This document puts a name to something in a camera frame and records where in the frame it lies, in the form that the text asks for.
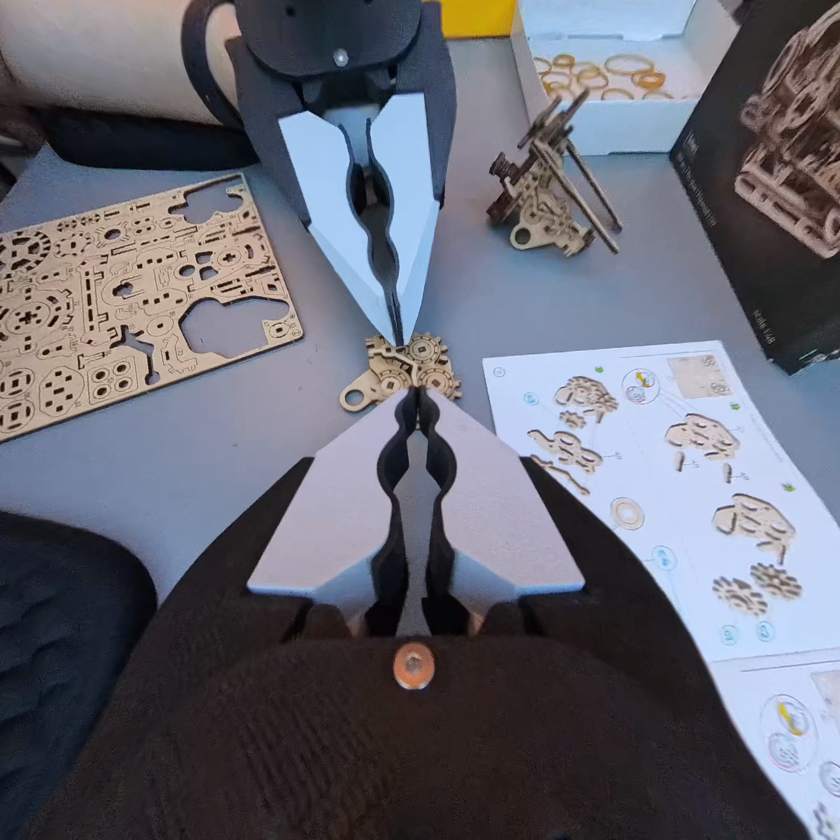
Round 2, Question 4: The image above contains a yellow box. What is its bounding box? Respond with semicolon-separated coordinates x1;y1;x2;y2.
440;0;516;39

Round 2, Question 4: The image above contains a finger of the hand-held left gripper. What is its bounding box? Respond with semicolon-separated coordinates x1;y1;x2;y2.
277;109;404;347
366;93;441;345

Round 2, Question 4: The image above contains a laser-cut plywood parts sheet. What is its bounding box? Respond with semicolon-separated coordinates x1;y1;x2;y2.
0;172;305;444

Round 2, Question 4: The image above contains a black product box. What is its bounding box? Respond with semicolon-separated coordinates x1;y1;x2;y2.
669;0;840;376

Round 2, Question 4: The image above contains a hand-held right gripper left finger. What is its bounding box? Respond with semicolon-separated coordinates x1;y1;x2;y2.
247;387;421;637

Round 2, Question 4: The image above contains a grey desk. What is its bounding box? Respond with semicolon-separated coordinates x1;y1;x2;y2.
0;36;840;605

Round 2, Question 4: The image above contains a small wooden gear assembly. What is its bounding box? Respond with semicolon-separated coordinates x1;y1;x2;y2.
339;331;462;414

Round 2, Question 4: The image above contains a white instruction booklet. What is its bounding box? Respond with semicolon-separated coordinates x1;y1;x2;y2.
482;340;840;840

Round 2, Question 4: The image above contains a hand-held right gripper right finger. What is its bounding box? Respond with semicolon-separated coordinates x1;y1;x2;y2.
417;387;586;637

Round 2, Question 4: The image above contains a partly built wooden model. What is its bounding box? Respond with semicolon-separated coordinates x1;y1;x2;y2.
487;88;623;258

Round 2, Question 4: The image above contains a black padded chair armrest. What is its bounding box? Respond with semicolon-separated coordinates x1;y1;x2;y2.
49;108;260;173
0;512;158;840

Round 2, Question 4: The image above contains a pile of yellow rubber bands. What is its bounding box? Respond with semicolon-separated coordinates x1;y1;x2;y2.
533;52;677;102

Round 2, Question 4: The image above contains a white cardboard box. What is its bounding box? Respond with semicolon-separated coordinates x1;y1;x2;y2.
511;0;742;157

